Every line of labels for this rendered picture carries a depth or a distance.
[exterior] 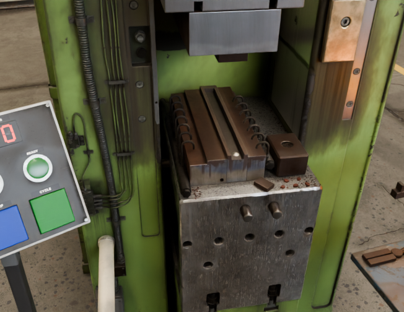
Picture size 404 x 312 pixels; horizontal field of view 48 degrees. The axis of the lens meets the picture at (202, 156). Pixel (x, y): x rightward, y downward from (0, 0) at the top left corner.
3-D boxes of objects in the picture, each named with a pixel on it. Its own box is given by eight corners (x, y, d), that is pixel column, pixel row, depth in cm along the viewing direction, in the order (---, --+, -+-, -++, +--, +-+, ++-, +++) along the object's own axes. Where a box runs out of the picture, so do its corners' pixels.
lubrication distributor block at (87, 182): (103, 222, 134) (98, 185, 126) (82, 225, 133) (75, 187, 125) (103, 214, 136) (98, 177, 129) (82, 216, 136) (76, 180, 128)
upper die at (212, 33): (277, 51, 102) (281, 8, 96) (189, 56, 99) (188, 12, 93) (234, 1, 136) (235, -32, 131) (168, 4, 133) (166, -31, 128)
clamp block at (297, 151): (307, 174, 123) (310, 155, 119) (276, 177, 122) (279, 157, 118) (292, 151, 133) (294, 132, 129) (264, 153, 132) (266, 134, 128)
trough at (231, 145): (247, 158, 117) (248, 153, 116) (227, 160, 116) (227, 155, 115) (215, 89, 151) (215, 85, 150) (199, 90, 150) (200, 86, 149)
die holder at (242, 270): (301, 299, 143) (323, 187, 118) (181, 316, 138) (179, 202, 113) (254, 190, 189) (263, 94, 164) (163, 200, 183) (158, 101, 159)
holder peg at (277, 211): (282, 219, 117) (283, 211, 115) (272, 220, 116) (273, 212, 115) (277, 208, 120) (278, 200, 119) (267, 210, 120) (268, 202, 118)
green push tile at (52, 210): (75, 221, 97) (65, 188, 96) (40, 235, 93) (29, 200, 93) (73, 220, 99) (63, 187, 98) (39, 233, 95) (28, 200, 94)
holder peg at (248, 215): (253, 222, 116) (254, 214, 114) (243, 223, 115) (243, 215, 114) (249, 212, 119) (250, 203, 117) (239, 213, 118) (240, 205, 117)
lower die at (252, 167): (263, 179, 121) (266, 152, 117) (189, 186, 118) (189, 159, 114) (228, 106, 156) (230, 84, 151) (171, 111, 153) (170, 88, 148)
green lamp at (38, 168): (50, 179, 95) (46, 163, 92) (27, 182, 94) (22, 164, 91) (51, 171, 97) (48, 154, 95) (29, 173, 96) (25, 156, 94)
